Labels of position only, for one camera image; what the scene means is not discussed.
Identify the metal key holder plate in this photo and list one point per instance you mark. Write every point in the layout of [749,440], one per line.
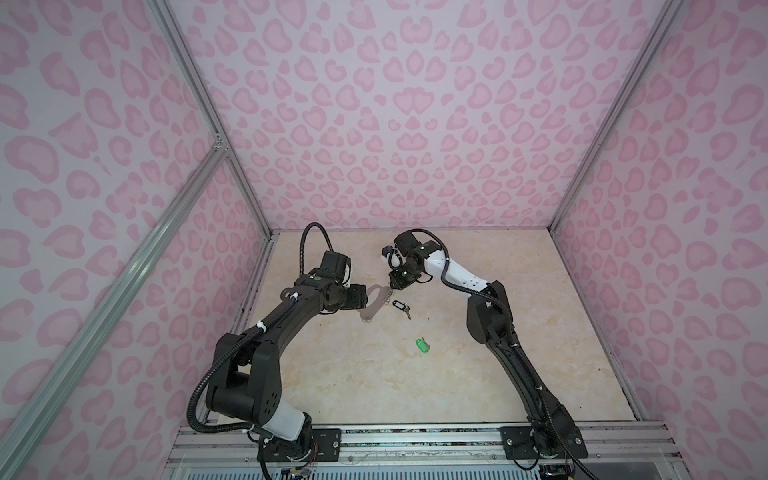
[378,296]

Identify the right corner aluminium post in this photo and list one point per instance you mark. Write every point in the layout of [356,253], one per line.
[658,35]

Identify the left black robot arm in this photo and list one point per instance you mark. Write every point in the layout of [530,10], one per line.
[245,382]

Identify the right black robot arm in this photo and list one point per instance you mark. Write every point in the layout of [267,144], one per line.
[417,253]

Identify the left corner aluminium post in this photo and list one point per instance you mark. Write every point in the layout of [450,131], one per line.
[179,47]

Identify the key with black tag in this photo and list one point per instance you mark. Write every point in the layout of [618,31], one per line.
[402,307]

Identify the key with green tag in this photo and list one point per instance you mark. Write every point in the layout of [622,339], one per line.
[422,345]

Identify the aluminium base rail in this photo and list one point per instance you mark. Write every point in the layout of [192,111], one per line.
[616,450]

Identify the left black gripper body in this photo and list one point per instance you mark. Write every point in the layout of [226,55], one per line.
[354,297]

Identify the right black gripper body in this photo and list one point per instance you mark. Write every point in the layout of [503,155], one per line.
[403,277]

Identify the corner aluminium post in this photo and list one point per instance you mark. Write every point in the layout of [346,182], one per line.
[179,47]
[658,35]

